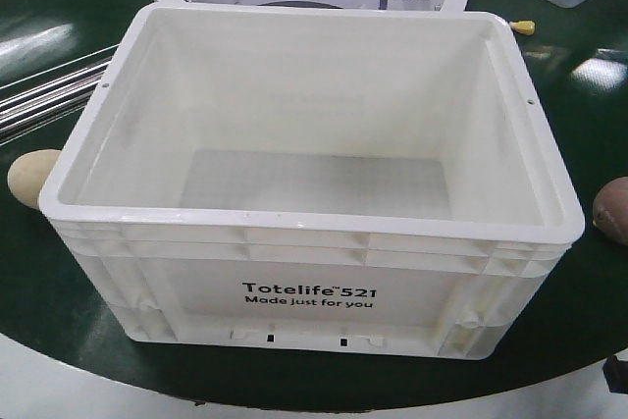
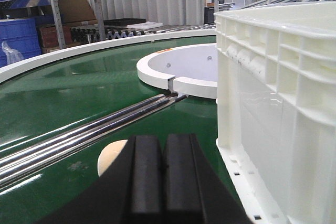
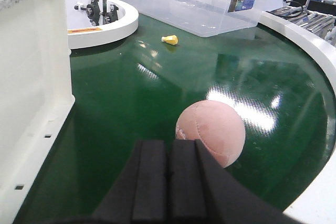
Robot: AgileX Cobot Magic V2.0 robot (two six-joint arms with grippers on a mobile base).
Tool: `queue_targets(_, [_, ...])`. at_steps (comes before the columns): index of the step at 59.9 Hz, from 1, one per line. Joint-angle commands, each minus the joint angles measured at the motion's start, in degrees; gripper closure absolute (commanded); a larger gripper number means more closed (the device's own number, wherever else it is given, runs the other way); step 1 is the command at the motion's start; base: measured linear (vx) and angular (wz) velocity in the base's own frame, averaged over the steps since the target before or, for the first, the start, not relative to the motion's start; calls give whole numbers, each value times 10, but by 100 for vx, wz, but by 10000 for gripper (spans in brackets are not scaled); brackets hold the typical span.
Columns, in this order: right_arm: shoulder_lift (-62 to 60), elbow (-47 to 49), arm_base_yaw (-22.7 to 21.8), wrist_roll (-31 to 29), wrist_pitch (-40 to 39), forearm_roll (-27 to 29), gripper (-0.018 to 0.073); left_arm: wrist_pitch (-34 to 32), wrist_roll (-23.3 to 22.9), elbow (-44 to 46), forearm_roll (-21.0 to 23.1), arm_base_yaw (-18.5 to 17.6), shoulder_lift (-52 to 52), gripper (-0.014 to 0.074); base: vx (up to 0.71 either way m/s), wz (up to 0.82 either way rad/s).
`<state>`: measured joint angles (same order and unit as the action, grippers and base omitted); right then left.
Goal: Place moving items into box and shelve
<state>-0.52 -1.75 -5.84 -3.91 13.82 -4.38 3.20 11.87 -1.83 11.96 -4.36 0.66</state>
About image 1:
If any white plastic tote box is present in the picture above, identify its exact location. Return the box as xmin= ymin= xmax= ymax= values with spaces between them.
xmin=39 ymin=3 xmax=585 ymax=360

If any brown plush football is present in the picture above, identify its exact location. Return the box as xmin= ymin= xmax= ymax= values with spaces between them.
xmin=593 ymin=177 xmax=627 ymax=245

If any small yellow toy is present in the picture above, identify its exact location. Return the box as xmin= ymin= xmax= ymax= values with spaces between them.
xmin=508 ymin=20 xmax=536 ymax=36

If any metal rods bundle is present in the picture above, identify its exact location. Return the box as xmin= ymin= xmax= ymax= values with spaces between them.
xmin=1 ymin=44 xmax=118 ymax=144

